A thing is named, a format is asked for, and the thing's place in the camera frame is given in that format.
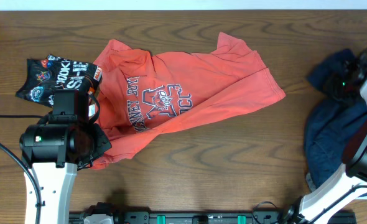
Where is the navy blue garment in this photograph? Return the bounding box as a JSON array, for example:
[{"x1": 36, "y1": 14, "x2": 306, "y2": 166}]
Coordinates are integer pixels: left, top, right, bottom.
[{"x1": 304, "y1": 56, "x2": 367, "y2": 187}]

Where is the orange t-shirt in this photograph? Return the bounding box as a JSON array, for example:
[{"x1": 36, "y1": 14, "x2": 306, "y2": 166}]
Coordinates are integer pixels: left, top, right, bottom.
[{"x1": 93, "y1": 33, "x2": 285, "y2": 170}]

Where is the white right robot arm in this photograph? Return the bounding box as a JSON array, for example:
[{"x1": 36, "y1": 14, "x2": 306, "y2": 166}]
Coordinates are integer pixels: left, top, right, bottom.
[{"x1": 277, "y1": 49, "x2": 367, "y2": 223}]

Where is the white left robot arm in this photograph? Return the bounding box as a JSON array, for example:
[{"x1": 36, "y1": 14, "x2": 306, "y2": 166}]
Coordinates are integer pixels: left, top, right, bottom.
[{"x1": 19, "y1": 90, "x2": 111, "y2": 223}]

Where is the black printed folded shirt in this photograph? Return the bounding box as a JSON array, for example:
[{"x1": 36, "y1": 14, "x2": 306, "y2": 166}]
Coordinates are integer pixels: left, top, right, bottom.
[{"x1": 16, "y1": 55, "x2": 103, "y2": 107}]

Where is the grey cloth under garment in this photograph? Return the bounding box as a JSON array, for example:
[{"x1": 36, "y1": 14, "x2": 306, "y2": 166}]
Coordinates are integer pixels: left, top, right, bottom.
[{"x1": 305, "y1": 172, "x2": 317, "y2": 192}]

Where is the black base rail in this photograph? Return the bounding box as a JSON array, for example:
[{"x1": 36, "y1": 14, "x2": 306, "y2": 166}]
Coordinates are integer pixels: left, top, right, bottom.
[{"x1": 68, "y1": 202, "x2": 357, "y2": 224}]

